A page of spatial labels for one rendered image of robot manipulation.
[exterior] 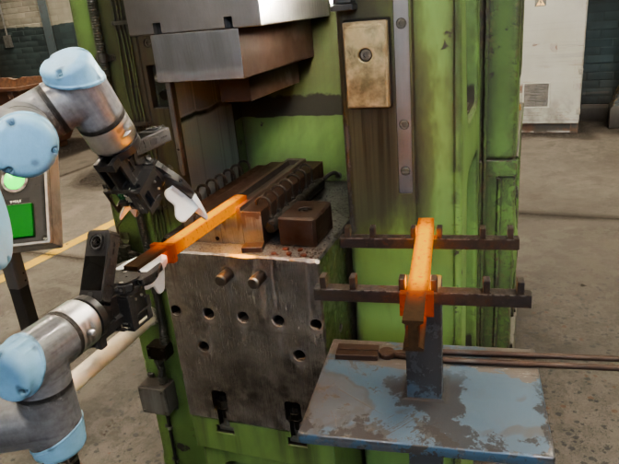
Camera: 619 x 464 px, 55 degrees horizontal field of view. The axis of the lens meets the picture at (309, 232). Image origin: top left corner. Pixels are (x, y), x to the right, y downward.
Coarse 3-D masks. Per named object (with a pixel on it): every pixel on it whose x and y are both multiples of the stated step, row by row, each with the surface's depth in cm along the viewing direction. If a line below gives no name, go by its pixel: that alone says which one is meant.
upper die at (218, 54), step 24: (288, 24) 137; (168, 48) 120; (192, 48) 118; (216, 48) 116; (240, 48) 115; (264, 48) 125; (288, 48) 137; (312, 48) 152; (168, 72) 122; (192, 72) 120; (216, 72) 118; (240, 72) 117
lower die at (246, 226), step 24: (264, 168) 162; (288, 168) 155; (312, 168) 156; (216, 192) 147; (240, 192) 138; (288, 192) 141; (192, 216) 133; (240, 216) 129; (264, 216) 129; (216, 240) 133; (240, 240) 131; (264, 240) 129
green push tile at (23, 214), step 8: (8, 208) 130; (16, 208) 130; (24, 208) 130; (32, 208) 130; (16, 216) 130; (24, 216) 130; (32, 216) 130; (16, 224) 129; (24, 224) 129; (32, 224) 130; (16, 232) 129; (24, 232) 129; (32, 232) 129
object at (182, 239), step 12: (228, 204) 128; (216, 216) 122; (228, 216) 126; (192, 228) 115; (204, 228) 117; (168, 240) 109; (180, 240) 109; (192, 240) 113; (144, 252) 103; (156, 252) 103; (168, 252) 106; (132, 264) 98; (144, 264) 99
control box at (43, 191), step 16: (0, 176) 132; (48, 176) 133; (16, 192) 131; (32, 192) 131; (48, 192) 132; (48, 208) 131; (48, 224) 130; (16, 240) 130; (32, 240) 130; (48, 240) 130
